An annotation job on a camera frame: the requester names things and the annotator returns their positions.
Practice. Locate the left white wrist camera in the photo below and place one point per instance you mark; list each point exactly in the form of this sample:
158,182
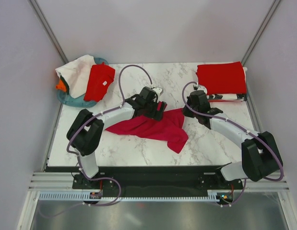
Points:
157,90

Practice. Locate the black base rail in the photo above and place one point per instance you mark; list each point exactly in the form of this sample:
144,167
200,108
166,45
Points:
156,180

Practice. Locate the red t shirt in basket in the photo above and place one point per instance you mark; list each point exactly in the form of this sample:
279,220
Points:
100,78

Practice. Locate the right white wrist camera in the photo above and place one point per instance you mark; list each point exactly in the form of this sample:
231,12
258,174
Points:
198,87

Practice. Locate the white t shirt in basket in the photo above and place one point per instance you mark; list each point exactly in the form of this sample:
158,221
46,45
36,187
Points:
75,75

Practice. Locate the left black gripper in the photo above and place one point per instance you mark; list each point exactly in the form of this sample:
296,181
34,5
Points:
156,115

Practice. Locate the aluminium corner post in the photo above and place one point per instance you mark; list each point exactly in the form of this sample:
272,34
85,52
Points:
41,17
264,24

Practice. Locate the white slotted cable duct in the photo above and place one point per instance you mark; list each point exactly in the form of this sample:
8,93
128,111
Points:
87,196

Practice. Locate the right aluminium corner post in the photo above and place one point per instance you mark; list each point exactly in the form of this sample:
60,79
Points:
264,24

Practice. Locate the orange garment in basket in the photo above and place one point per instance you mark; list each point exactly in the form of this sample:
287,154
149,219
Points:
61,86

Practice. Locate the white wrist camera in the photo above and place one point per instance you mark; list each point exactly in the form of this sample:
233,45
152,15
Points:
198,87
157,90

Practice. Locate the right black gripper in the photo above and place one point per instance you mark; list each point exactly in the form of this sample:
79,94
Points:
186,113

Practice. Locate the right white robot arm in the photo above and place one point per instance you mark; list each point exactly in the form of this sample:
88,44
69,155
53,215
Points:
260,157

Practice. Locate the left aluminium corner post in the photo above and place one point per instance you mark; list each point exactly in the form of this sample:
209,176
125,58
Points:
41,17

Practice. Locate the folded red t shirt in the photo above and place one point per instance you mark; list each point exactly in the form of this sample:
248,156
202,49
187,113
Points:
220,79

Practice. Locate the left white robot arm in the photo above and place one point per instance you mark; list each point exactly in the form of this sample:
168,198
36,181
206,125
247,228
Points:
86,131

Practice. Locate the magenta polo shirt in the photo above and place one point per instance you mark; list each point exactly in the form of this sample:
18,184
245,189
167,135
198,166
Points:
169,129

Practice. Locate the teal laundry basket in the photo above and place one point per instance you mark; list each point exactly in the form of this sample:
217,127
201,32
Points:
66,99

